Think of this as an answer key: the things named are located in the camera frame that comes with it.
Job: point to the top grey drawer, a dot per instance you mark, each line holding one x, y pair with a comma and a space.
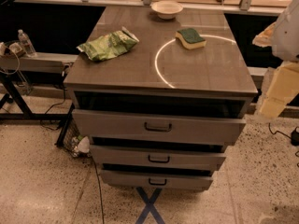
158, 128

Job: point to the green chip bag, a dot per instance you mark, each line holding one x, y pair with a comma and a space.
109, 46

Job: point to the middle grey drawer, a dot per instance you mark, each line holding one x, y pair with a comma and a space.
161, 158

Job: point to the bottom grey drawer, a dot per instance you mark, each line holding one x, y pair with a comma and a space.
120, 178

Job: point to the black power adapter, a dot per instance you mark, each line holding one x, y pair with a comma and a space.
295, 138

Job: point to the black frame side table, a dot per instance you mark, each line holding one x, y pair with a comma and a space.
13, 50

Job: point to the clear plastic water bottle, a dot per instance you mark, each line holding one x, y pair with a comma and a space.
26, 43

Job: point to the green and yellow sponge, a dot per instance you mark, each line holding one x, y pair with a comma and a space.
190, 38

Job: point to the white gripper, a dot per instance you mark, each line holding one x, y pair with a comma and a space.
287, 36

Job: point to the grey drawer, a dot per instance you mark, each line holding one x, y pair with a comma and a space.
120, 178
161, 158
158, 128

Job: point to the wire mesh trash basket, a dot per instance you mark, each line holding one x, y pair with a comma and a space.
76, 144

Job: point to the white bowl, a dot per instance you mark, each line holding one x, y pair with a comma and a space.
167, 10

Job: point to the grey drawer cabinet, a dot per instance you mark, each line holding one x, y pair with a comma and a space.
158, 76

